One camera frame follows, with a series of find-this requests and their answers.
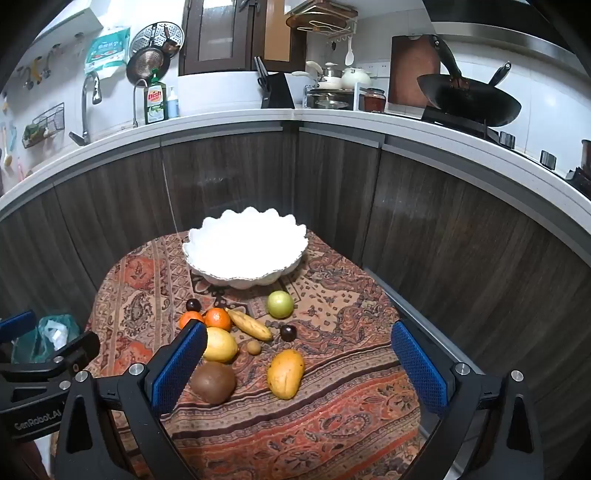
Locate yellow banana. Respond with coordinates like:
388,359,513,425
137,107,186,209
227,308,274,342

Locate black handled scissors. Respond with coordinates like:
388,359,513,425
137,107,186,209
254,56,273,88

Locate black wok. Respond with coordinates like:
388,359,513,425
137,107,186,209
417,34,522,127

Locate thin steel faucet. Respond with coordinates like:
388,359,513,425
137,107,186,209
132,78,148,128

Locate steel pot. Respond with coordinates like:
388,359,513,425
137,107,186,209
305,88,354,110

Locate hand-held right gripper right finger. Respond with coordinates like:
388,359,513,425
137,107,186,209
392,320,546,480

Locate teal plastic bag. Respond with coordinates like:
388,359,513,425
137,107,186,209
11,314,81,365

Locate steel range hood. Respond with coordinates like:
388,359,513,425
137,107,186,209
425,0,591,70

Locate large brown round fruit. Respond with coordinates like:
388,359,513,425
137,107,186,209
190,361,237,406

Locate brown cutting board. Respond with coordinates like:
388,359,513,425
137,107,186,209
388,34,441,108

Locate dark wooden window frame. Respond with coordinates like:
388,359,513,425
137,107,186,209
179,0,308,77

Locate steel steamer plate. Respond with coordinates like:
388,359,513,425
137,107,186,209
129,21,185,58

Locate steel kitchen faucet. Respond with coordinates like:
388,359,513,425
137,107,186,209
69,71,103,146

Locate red jar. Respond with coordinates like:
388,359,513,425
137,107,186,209
363,88,386,113

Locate round yellow mango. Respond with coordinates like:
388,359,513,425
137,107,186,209
202,326,239,363

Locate white kitchen countertop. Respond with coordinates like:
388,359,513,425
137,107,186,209
0,107,591,222

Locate wooden boards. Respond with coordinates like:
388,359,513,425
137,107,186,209
285,0,358,29

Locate copper frying pan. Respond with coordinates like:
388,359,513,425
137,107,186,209
126,46,164,86

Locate white pot with lid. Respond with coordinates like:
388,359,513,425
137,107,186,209
342,67,372,90

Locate large orange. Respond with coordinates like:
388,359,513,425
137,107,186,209
203,307,232,333

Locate black knife block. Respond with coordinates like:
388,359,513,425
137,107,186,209
263,72,295,110

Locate black gas stove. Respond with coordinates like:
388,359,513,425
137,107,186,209
421,105,559,171

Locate long yellow mango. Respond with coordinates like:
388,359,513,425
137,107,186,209
266,349,305,400

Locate teal and white package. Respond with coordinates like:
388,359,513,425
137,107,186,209
84,26,131,77

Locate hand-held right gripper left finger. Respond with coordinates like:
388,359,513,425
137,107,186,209
54,320,208,480

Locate row of hanging utensils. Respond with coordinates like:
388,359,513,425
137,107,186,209
16,32,88,90

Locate white scalloped bowl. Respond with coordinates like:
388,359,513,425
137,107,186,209
181,207,308,290

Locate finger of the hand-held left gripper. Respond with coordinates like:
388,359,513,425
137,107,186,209
0,310,38,344
0,330,100,401

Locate metal wall rack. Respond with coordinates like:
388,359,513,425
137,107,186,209
295,18,358,47

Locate black wire wall basket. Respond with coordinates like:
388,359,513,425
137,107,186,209
21,102,65,149

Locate green dish soap bottle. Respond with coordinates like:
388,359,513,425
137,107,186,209
144,69,168,124

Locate patterned red tablecloth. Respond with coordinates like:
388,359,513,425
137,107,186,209
85,228,432,480

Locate green guava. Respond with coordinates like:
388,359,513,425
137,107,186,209
267,290,295,319

